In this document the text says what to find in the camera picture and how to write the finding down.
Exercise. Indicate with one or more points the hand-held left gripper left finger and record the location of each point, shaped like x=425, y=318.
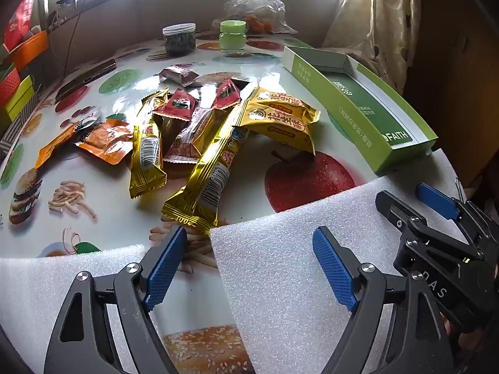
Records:
x=165, y=268

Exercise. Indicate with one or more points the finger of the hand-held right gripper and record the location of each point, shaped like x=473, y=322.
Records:
x=436, y=200
x=401, y=216

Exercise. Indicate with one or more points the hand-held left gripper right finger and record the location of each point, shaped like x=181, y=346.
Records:
x=333, y=268

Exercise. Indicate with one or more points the long gold snack bar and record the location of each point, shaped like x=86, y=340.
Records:
x=202, y=187
x=146, y=175

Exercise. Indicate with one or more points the green and white cardboard box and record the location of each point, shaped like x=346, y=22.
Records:
x=351, y=101

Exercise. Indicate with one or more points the white and red candy packet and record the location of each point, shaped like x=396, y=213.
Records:
x=191, y=136

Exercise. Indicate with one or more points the orange and silver snack pouch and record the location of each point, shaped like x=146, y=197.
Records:
x=54, y=146
x=105, y=142

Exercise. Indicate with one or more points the gold peanut crisp packet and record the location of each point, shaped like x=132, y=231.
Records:
x=280, y=130
x=280, y=101

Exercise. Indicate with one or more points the person's right hand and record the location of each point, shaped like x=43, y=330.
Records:
x=469, y=341

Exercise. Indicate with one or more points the white foam sheet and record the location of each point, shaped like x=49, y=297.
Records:
x=280, y=249
x=35, y=280

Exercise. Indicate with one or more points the dark red candy packet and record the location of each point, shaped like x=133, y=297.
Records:
x=179, y=74

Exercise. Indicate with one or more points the beige curtain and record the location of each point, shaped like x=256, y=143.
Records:
x=370, y=15

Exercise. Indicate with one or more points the dark smartphone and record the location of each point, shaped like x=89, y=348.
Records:
x=85, y=78

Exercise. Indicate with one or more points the yellow-green box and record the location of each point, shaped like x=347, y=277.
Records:
x=19, y=95

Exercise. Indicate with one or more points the clear jar with dark contents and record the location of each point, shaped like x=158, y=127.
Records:
x=179, y=41

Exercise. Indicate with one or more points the green lidded glass jar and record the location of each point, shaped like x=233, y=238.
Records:
x=232, y=37

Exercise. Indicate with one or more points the red textured box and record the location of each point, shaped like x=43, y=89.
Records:
x=7, y=83

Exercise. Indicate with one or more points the orange box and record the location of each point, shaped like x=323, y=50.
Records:
x=33, y=46

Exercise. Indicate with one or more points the clear plastic bag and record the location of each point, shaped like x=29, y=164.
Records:
x=253, y=0

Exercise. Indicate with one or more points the red printed bag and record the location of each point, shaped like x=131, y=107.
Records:
x=21, y=15

